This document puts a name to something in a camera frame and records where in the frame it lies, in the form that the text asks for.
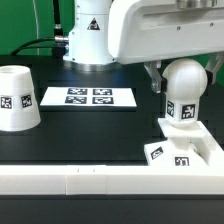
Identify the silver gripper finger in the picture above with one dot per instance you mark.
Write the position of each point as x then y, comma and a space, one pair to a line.
216, 60

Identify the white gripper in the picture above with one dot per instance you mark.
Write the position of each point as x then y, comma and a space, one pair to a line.
151, 30

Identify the white lamp bulb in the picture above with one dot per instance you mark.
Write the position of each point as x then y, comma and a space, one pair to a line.
186, 82

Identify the white lamp base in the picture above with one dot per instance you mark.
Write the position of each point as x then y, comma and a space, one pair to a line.
177, 150

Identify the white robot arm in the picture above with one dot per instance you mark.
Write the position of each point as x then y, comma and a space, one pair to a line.
88, 40

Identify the white lamp hood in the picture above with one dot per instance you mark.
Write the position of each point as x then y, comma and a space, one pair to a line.
18, 106

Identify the white marker sheet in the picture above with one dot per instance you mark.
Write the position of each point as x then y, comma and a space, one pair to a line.
83, 96

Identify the white L-shaped fence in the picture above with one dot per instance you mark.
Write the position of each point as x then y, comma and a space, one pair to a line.
108, 180

